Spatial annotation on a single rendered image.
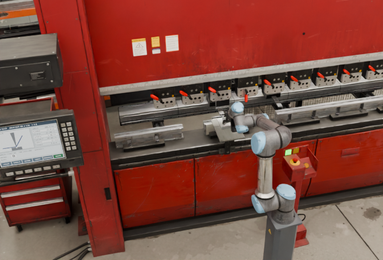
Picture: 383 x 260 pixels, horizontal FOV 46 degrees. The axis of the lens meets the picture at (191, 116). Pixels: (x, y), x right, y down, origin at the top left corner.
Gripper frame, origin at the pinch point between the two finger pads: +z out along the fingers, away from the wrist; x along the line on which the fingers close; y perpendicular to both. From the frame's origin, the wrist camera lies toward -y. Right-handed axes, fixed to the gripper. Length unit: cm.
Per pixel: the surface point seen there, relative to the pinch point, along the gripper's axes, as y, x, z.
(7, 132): -3, 133, -65
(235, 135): -9.1, -3.5, -1.5
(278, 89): 18.9, -41.0, -4.7
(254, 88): 21.2, -22.2, -7.4
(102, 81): 35, 82, -22
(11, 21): 275, 209, 326
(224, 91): 21.8, -0.4, -7.8
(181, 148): -9.7, 33.6, 15.0
